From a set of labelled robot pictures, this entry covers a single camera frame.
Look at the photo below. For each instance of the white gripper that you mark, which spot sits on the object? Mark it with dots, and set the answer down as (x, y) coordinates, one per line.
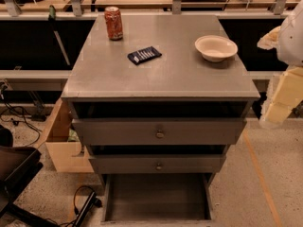
(292, 42)

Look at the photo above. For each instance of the orange soda can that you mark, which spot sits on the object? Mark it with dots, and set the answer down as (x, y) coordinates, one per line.
(114, 23)

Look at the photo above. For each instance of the grey drawer cabinet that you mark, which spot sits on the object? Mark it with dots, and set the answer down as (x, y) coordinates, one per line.
(180, 85)

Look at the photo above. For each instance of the top grey drawer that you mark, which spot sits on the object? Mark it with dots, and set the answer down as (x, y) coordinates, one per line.
(220, 131)

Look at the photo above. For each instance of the open bottom grey drawer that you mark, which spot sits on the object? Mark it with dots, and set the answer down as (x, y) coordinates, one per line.
(156, 197)

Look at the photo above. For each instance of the middle grey drawer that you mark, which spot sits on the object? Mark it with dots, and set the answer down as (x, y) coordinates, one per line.
(157, 163)

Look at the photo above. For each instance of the white bowl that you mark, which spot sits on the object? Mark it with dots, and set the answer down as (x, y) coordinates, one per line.
(216, 48)

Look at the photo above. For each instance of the dark blue snack packet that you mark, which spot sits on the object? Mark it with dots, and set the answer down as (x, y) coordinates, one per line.
(143, 55)

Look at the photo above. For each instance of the wooden box on floor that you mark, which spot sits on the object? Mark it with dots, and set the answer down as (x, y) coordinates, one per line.
(66, 155)

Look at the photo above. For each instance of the black power strip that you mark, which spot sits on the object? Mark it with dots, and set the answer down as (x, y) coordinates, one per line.
(92, 201)

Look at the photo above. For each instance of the black chair base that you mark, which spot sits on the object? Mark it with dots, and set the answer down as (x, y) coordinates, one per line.
(18, 166)

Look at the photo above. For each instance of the green handled tool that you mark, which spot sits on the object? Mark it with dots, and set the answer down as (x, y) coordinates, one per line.
(52, 20)

